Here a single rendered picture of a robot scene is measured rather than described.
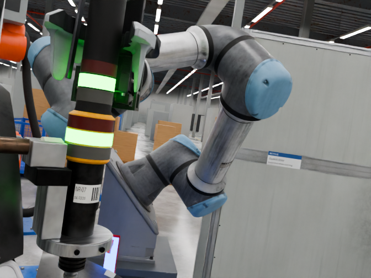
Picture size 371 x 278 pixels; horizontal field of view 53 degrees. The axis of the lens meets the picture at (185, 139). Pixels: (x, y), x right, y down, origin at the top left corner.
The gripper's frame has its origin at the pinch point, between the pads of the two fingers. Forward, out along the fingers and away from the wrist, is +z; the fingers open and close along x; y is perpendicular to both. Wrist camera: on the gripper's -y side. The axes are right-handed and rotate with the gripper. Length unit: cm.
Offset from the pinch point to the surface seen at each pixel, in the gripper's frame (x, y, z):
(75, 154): 0.3, 11.9, -0.9
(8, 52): 169, -36, -368
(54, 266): 6.1, 31.7, -22.1
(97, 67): -0.4, 3.9, -1.3
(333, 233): -114, 61, -182
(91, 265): 1.6, 33.0, -27.1
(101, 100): -1.1, 6.8, -1.5
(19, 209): 5.3, 18.1, -2.7
